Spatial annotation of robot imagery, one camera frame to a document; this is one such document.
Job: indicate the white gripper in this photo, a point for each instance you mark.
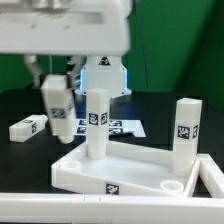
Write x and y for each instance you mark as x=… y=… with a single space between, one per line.
x=64 y=27

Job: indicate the white desk top tray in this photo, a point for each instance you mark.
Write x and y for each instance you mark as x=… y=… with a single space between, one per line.
x=127 y=170

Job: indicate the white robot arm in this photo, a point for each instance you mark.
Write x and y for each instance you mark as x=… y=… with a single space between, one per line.
x=102 y=72

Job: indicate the white sheet with markers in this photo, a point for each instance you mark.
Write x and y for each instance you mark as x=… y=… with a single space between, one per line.
x=116 y=127

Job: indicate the white front fence bar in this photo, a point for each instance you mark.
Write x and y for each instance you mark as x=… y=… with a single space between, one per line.
x=94 y=209

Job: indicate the white fence bar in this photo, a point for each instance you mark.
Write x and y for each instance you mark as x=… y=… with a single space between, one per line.
x=94 y=209
x=211 y=175

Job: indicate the white right fence bar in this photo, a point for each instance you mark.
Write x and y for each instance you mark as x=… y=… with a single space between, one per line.
x=211 y=175

